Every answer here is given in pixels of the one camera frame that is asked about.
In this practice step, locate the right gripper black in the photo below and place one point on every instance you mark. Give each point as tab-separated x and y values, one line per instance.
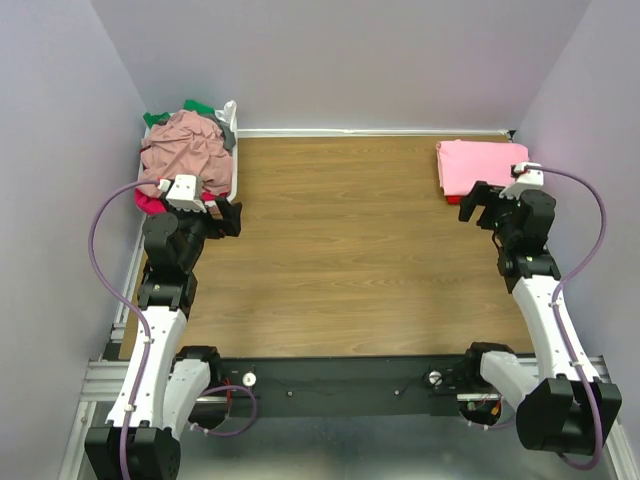
481	205

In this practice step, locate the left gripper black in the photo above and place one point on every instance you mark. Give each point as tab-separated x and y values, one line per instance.
226	216

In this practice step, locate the dusty pink printed t-shirt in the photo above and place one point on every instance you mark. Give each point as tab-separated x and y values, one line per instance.
187	144

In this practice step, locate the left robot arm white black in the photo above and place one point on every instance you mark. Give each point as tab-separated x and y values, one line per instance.
141	436

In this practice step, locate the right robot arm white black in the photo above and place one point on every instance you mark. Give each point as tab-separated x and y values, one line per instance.
566	408

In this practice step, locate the folded red t-shirt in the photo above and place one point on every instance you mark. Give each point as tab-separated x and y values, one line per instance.
454	200

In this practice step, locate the folded light pink t-shirt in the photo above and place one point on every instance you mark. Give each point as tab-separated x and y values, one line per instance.
462	163

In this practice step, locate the grey t-shirt in basket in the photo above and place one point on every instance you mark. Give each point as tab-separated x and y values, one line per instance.
223	120

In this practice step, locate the magenta t-shirt in basket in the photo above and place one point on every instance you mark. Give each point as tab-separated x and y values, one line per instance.
148	205

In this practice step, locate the white laundry basket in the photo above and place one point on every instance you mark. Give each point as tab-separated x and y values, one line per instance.
229	108

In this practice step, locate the green t-shirt in basket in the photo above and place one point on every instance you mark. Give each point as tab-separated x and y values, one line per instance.
189	104

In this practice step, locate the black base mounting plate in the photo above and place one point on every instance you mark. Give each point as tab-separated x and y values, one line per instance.
349	387

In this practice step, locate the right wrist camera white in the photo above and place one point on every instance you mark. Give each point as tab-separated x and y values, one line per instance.
527	176

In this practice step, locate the aluminium frame rail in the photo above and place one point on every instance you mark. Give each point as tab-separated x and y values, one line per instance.
100	386

